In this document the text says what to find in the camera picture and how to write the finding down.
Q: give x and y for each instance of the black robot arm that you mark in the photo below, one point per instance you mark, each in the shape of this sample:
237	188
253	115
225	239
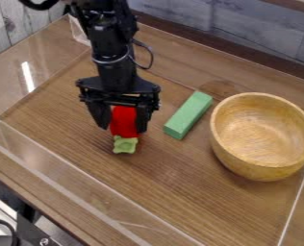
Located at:
110	26

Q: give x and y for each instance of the red felt strawberry toy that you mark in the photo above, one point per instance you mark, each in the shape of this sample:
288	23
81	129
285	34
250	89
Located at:
124	130

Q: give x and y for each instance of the clear acrylic tray enclosure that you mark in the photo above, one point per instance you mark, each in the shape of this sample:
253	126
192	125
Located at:
169	195

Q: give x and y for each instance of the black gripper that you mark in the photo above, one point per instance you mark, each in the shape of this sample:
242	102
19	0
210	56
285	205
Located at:
118	87

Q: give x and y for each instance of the black equipment bottom left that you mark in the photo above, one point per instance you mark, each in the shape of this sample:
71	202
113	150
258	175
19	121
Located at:
25	235

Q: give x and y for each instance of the green rectangular block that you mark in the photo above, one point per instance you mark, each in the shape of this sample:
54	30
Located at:
188	114

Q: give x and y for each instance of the light wooden bowl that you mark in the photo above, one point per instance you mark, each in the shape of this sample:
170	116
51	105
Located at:
257	136

